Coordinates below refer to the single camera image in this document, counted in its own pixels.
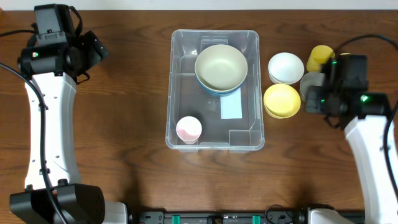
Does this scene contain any grey small bowl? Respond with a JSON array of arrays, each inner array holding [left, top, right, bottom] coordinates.
[[300, 72, 325, 101]]

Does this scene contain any yellow small bowl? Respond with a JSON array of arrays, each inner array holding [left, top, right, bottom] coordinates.
[[263, 84, 301, 119]]

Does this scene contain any yellow cup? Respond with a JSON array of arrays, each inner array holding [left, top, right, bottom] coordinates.
[[306, 45, 335, 72]]

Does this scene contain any white small bowl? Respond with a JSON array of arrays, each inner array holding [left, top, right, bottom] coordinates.
[[268, 52, 305, 85]]

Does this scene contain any cream beige bowl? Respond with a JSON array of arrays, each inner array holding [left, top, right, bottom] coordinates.
[[194, 45, 248, 91]]

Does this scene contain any pink cup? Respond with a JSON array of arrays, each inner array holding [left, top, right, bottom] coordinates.
[[176, 116, 202, 144]]

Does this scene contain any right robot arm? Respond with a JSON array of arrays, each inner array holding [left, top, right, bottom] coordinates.
[[305, 54, 397, 223]]

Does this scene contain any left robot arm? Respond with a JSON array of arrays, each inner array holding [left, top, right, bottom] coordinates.
[[10, 4, 129, 223]]

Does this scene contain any clear plastic storage container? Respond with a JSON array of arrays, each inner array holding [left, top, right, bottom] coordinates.
[[165, 29, 265, 152]]

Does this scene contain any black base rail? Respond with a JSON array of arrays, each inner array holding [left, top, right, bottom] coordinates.
[[134, 204, 309, 224]]

